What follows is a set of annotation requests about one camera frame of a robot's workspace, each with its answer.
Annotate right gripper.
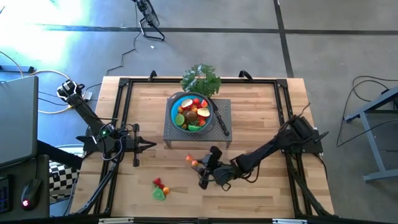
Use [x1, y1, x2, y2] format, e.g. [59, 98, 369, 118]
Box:
[198, 145, 242, 190]

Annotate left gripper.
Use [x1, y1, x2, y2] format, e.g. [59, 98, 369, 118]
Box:
[119, 123, 157, 168]

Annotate grey perforated metal stand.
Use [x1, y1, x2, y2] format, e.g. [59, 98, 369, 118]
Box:
[162, 98, 233, 149]

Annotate black kitchen knife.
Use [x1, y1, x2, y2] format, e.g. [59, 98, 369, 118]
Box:
[209, 98, 230, 137]

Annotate blue collapsible colander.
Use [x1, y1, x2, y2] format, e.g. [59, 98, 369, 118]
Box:
[168, 91, 216, 135]

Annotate green pear-shaped fruit half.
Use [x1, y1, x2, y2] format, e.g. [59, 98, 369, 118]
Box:
[152, 187, 167, 201]

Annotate green plant in white pot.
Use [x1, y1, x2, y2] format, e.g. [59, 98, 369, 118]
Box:
[180, 63, 222, 100]

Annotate black desk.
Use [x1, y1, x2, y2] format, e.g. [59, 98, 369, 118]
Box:
[0, 139, 83, 218]

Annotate black computer mouse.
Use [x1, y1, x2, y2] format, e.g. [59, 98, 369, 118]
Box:
[21, 178, 42, 212]

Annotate grey laptop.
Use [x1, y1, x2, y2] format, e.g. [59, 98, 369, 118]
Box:
[0, 75, 39, 169]

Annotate black keyboard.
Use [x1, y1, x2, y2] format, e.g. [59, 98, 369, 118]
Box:
[0, 175, 13, 215]

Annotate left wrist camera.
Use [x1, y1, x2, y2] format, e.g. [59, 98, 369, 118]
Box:
[105, 132, 124, 151]

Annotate black aluminium rig frame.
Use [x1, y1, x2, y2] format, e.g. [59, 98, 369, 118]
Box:
[70, 70, 335, 218]

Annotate silver frame bracket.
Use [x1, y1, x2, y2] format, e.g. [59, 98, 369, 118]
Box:
[98, 217, 134, 224]
[272, 218, 307, 224]

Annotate yellow power cable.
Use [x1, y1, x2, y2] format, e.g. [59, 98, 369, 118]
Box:
[29, 70, 86, 115]

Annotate grey metal table frame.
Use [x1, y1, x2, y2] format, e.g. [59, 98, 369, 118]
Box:
[343, 88, 398, 184]

